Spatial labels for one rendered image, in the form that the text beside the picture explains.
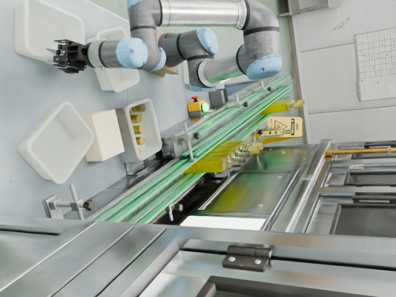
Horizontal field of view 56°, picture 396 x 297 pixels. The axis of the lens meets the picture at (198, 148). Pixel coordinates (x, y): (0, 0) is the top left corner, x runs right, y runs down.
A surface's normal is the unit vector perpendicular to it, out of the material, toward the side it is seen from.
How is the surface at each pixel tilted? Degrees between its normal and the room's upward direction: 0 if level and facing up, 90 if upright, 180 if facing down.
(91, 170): 0
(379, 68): 90
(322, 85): 90
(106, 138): 0
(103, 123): 0
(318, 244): 90
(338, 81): 90
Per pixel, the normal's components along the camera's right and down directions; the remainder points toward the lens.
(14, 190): 0.87, -0.05
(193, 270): -0.19, -0.95
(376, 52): -0.44, 0.32
